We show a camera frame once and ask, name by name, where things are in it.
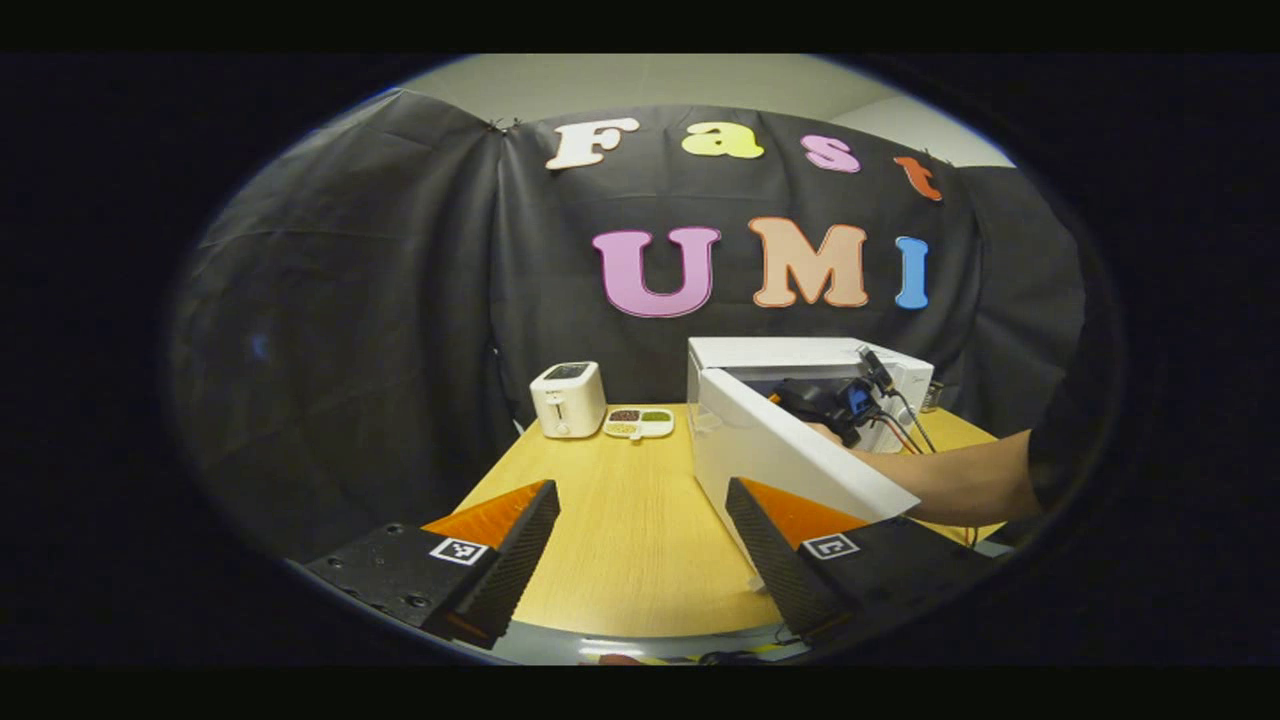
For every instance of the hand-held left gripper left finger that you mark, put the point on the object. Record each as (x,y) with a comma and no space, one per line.
(510,570)

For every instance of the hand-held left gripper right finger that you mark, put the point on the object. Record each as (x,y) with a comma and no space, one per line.
(775,560)

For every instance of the white microwave oven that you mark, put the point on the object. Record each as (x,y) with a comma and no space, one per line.
(760,440)

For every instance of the glass jar with stick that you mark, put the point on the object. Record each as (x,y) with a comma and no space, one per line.
(933,396)

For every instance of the white toaster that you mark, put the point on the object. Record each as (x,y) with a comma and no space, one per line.
(568,405)

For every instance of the white divided snack dish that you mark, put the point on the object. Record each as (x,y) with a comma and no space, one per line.
(640,428)

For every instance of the black backdrop cloth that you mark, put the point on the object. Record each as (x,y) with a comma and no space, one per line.
(350,300)

